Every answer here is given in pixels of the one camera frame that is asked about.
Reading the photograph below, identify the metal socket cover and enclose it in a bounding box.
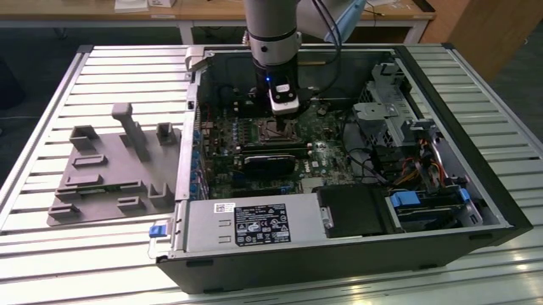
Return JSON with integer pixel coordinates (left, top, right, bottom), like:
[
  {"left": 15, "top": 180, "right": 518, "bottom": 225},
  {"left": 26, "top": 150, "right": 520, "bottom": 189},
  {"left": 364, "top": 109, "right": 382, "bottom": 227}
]
[{"left": 256, "top": 116, "right": 298, "bottom": 141}]

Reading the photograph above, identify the grey power supply unit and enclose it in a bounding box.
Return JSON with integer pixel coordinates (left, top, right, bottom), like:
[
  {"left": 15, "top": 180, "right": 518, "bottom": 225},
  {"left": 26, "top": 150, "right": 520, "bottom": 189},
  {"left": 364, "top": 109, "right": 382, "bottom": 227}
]
[{"left": 181, "top": 193, "right": 329, "bottom": 255}]

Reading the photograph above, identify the wooden cabinet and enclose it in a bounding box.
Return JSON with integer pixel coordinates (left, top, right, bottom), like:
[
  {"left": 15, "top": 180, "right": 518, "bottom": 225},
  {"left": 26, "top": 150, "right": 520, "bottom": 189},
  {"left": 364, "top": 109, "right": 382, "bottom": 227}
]
[{"left": 418, "top": 0, "right": 543, "bottom": 82}]

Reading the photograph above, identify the grey parts rack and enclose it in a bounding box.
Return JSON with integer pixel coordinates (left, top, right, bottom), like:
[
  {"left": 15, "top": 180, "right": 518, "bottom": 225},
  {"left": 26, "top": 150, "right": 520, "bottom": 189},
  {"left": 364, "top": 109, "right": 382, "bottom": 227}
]
[{"left": 45, "top": 103, "right": 182, "bottom": 227}]

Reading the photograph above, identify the black RAM stick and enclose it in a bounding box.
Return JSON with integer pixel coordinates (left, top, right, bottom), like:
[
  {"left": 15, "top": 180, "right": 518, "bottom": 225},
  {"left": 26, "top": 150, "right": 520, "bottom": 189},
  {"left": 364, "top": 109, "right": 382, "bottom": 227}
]
[{"left": 244, "top": 141, "right": 306, "bottom": 148}]

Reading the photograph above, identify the pale blue teach pendant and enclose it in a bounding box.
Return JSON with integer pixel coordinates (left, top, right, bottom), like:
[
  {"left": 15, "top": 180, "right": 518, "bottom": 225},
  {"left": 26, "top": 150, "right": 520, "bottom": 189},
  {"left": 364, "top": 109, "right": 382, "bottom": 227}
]
[{"left": 324, "top": 0, "right": 366, "bottom": 44}]

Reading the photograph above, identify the black open PC case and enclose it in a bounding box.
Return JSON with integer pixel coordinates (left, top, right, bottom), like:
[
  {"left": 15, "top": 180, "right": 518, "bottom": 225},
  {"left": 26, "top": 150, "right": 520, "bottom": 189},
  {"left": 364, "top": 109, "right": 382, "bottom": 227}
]
[{"left": 154, "top": 43, "right": 533, "bottom": 295}]

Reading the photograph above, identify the small silver heatsink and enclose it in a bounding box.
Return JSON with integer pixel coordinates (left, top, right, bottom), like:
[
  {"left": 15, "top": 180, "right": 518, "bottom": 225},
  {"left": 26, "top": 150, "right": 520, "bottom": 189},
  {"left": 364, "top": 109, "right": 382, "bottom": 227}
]
[{"left": 301, "top": 177, "right": 324, "bottom": 192}]

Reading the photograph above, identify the wooden desk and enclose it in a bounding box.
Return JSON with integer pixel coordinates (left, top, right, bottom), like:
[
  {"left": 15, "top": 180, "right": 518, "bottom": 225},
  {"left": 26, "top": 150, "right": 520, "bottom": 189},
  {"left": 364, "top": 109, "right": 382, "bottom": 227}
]
[{"left": 0, "top": 0, "right": 437, "bottom": 45}]

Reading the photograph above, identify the yellow orange wire bundle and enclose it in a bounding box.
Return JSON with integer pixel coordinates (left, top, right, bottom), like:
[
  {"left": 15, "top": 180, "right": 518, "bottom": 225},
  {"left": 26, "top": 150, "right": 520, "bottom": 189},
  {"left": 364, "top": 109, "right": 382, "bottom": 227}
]
[{"left": 393, "top": 155, "right": 446, "bottom": 188}]

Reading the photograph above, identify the green motherboard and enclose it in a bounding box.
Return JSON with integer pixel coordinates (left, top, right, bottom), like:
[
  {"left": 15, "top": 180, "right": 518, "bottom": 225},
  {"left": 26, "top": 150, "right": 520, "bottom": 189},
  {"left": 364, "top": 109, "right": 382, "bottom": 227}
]
[{"left": 197, "top": 101, "right": 361, "bottom": 201}]

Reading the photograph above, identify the white camera on black bracket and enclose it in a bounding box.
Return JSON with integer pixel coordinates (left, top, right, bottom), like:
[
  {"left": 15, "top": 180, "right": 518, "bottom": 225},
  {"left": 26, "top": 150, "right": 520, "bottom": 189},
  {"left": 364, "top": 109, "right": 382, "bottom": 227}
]
[{"left": 268, "top": 81, "right": 300, "bottom": 116}]

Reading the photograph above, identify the hard disk in blue carrier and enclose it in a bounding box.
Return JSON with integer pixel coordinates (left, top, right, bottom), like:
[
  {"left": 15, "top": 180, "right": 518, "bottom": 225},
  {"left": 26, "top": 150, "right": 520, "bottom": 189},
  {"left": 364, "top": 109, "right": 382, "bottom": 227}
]
[{"left": 388, "top": 187, "right": 472, "bottom": 233}]

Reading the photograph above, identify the black graphics card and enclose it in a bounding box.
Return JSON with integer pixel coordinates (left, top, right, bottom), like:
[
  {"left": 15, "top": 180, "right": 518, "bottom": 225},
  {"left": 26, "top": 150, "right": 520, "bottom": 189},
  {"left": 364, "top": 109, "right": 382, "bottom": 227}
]
[{"left": 238, "top": 153, "right": 297, "bottom": 177}]

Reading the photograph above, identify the grey metal drive cage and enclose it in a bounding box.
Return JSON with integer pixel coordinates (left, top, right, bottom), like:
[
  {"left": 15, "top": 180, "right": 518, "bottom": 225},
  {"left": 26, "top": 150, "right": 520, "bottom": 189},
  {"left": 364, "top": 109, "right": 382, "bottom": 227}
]
[{"left": 350, "top": 62, "right": 437, "bottom": 149}]

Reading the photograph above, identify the black drive box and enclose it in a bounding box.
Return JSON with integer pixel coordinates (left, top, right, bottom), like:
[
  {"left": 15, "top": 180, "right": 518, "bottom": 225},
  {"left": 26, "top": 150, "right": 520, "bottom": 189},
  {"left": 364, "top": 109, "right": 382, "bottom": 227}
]
[{"left": 316, "top": 184, "right": 400, "bottom": 239}]

